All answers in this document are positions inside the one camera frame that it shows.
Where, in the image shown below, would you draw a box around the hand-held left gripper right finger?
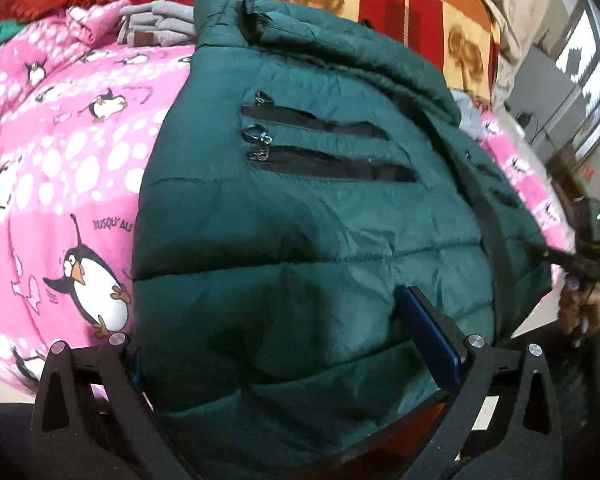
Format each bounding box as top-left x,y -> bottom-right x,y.
399,286 -> 564,480

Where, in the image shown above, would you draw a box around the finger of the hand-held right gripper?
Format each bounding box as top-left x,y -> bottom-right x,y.
524,240 -> 583,273

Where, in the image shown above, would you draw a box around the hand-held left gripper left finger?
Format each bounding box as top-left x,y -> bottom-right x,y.
30,332 -> 197,480

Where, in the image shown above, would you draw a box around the green quilted jacket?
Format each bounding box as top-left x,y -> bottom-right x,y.
130,0 -> 556,480

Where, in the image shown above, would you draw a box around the person's right forearm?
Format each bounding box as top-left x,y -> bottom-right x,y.
542,310 -> 600,480

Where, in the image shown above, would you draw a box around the grey folded clothes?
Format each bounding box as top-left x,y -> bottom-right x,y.
117,0 -> 198,50

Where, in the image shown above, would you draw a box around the person's right hand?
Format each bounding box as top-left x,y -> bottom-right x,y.
557,280 -> 600,347

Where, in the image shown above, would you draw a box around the grey cloth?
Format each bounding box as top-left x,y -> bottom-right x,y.
449,89 -> 488,142

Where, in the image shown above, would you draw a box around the window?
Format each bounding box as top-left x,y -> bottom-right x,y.
554,0 -> 600,161

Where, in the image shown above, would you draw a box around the pink penguin-print blanket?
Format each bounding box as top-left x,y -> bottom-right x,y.
0,1 -> 573,403

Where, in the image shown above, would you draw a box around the beige cloth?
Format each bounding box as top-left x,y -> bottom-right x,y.
442,0 -> 583,108

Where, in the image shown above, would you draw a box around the red orange rose-print quilt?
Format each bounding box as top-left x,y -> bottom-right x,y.
130,0 -> 503,108

